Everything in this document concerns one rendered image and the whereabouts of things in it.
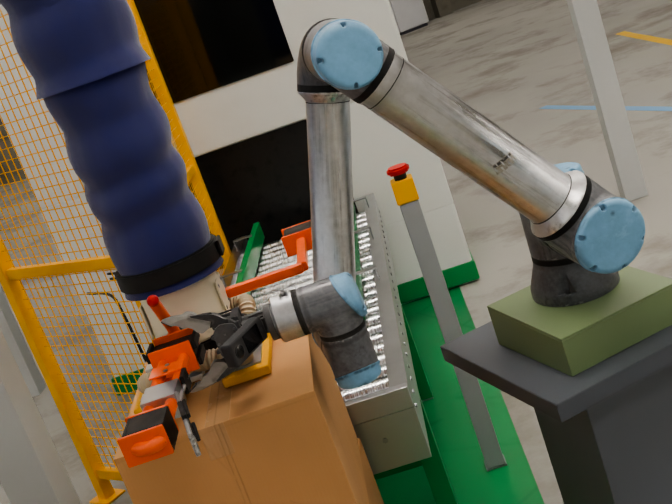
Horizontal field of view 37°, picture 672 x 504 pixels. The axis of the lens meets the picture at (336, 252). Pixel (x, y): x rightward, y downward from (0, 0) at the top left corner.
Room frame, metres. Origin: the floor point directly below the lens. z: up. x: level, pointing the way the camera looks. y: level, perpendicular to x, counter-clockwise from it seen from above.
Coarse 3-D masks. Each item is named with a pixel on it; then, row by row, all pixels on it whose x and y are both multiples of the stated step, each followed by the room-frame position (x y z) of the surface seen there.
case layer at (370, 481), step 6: (360, 444) 2.32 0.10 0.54; (360, 450) 2.29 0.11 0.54; (366, 456) 2.35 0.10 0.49; (366, 462) 2.31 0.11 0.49; (366, 468) 2.27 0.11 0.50; (366, 474) 2.24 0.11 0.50; (372, 474) 2.34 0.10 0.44; (366, 480) 2.20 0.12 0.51; (372, 480) 2.30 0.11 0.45; (366, 486) 2.16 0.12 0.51; (372, 486) 2.26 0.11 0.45; (372, 492) 2.22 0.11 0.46; (378, 492) 2.33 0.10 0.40; (372, 498) 2.19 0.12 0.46; (378, 498) 2.29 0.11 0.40
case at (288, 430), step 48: (192, 384) 2.02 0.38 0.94; (240, 384) 1.92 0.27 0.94; (288, 384) 1.84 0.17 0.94; (336, 384) 2.33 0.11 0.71; (240, 432) 1.77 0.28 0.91; (288, 432) 1.77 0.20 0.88; (336, 432) 1.88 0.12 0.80; (144, 480) 1.77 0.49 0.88; (192, 480) 1.77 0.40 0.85; (240, 480) 1.77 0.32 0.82; (288, 480) 1.77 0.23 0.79; (336, 480) 1.76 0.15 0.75
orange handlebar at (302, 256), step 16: (304, 240) 2.31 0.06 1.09; (304, 256) 2.16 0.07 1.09; (272, 272) 2.12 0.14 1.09; (288, 272) 2.11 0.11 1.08; (240, 288) 2.12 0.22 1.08; (256, 288) 2.11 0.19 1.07; (160, 368) 1.74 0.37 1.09; (176, 368) 1.71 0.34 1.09; (144, 448) 1.43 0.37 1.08; (160, 448) 1.44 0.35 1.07
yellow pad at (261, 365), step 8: (264, 344) 2.04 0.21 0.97; (256, 352) 1.99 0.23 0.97; (264, 352) 1.99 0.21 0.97; (256, 360) 1.95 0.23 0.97; (264, 360) 1.95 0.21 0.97; (240, 368) 1.94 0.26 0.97; (248, 368) 1.93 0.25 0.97; (256, 368) 1.92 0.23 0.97; (264, 368) 1.91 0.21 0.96; (232, 376) 1.92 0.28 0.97; (240, 376) 1.92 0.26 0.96; (248, 376) 1.91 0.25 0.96; (256, 376) 1.91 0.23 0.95; (224, 384) 1.92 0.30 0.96; (232, 384) 1.92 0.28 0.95
